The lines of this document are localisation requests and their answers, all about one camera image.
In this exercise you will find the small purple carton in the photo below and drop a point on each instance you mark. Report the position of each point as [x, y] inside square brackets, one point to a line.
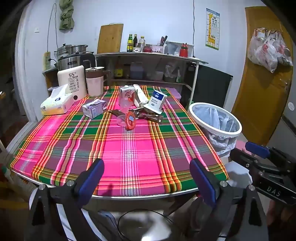
[92, 110]

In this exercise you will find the wooden cutting board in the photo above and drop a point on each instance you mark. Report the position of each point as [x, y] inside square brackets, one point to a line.
[109, 38]

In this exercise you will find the wooden door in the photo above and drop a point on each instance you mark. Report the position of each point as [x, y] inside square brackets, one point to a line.
[259, 92]

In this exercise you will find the steel rice cooker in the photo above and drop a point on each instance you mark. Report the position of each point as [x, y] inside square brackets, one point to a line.
[68, 62]

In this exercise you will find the clear plastic storage box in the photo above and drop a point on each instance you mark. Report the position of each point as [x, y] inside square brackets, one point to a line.
[173, 47]

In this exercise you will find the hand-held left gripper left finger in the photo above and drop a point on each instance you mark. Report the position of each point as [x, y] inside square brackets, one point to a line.
[92, 178]

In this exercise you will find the pink patterned box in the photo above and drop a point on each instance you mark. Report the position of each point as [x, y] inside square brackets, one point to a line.
[157, 49]

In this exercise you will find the red white carton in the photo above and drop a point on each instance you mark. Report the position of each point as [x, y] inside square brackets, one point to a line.
[126, 93]

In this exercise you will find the green glass bottle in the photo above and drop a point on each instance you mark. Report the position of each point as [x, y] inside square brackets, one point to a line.
[130, 45]

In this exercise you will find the white kitchen shelf unit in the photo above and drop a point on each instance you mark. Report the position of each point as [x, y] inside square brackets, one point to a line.
[148, 55]

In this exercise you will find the pink green plaid tablecloth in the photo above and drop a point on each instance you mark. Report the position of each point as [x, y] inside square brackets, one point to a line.
[129, 150]

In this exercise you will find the large brown snack wrapper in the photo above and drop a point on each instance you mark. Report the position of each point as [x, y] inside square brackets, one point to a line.
[150, 117]

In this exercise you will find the small white bowl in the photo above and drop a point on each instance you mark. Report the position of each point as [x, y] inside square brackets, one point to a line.
[138, 49]

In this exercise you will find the pink brown lidded jug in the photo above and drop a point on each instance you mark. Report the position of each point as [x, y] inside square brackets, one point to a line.
[94, 85]

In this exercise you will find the green hanging cloth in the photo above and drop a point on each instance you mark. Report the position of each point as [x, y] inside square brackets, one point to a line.
[66, 20]

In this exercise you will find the red bottle with antlers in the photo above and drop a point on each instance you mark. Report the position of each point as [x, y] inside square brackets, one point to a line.
[183, 51]

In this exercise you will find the dark sauce bottle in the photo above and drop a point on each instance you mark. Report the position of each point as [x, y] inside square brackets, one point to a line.
[135, 41]

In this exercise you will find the pink lidded storage box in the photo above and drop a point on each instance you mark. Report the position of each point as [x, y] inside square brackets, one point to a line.
[176, 93]

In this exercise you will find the yellow label oil bottle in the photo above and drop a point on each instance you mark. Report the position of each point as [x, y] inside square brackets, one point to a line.
[118, 72]

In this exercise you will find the white water heater appliance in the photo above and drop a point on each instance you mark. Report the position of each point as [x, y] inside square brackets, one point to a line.
[72, 81]

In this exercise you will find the white wall socket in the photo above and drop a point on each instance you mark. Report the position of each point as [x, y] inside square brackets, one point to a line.
[291, 106]

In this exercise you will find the giraffe wall poster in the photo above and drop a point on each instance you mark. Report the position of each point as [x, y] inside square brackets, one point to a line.
[212, 30]

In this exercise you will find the red round container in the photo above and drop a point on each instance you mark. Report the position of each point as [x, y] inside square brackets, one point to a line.
[147, 49]

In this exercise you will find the yellow power strip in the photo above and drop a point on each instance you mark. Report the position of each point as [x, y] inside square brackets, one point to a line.
[47, 61]

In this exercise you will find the knives in holder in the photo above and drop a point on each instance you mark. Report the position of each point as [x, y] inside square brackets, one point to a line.
[162, 41]

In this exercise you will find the translucent food container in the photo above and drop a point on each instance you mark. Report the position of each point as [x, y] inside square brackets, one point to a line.
[157, 75]

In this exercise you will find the clear plastic bottle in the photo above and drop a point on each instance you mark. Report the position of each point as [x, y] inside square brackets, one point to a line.
[141, 42]

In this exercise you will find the white tissue pack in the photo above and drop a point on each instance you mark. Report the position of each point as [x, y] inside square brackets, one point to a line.
[56, 102]

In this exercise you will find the hanging plastic bags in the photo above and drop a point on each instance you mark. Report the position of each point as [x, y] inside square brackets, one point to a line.
[266, 53]

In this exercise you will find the small brown snack wrapper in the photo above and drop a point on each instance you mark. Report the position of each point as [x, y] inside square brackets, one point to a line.
[115, 112]

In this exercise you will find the crumpled plastic bag on shelf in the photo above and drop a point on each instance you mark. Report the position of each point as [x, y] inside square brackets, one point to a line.
[171, 72]

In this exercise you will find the translucent plastic bin liner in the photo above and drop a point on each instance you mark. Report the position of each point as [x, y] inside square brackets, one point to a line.
[208, 113]

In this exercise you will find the clear cup with orange lid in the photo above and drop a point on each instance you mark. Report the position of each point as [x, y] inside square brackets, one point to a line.
[130, 119]

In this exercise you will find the white round trash bin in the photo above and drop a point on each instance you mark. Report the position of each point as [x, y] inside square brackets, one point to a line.
[231, 132]

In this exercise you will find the wooden side cabinet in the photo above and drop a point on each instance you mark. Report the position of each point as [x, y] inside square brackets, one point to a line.
[49, 78]

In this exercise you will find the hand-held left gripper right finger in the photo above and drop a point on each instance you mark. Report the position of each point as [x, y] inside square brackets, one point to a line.
[203, 183]

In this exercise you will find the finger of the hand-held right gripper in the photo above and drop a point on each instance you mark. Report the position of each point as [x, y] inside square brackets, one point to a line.
[245, 160]
[256, 149]

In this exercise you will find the dark liquid plastic jug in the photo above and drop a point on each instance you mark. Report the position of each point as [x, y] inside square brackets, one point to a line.
[137, 70]

